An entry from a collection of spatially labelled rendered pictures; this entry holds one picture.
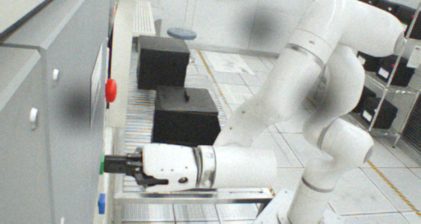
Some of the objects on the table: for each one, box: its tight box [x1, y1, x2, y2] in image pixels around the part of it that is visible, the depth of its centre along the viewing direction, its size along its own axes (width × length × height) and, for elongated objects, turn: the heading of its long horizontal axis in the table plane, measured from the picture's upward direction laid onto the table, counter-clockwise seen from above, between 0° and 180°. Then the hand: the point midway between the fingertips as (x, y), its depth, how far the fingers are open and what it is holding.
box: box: [137, 35, 191, 91], centre depth 210 cm, size 29×29×25 cm
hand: (114, 164), depth 64 cm, fingers closed
